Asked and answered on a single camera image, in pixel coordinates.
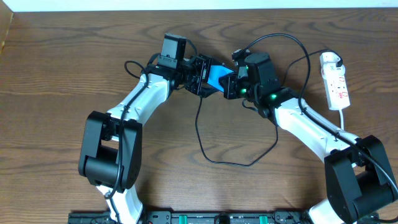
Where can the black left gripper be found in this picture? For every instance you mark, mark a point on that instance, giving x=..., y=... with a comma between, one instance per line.
x=201, y=76

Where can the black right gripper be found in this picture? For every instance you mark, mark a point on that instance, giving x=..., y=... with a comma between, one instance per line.
x=232, y=86

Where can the blue screen smartphone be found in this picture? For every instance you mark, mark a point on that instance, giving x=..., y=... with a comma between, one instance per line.
x=217, y=72

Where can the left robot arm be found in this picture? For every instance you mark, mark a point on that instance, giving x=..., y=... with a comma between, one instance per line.
x=111, y=151

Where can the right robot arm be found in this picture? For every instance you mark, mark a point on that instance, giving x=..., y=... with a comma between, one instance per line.
x=359, y=178

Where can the white charger plug adapter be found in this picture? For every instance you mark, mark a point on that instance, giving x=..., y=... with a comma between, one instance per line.
x=331, y=65

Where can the white power strip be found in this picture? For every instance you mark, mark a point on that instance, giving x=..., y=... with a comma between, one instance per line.
x=336, y=92

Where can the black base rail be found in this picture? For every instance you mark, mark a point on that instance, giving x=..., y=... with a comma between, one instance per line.
x=167, y=217

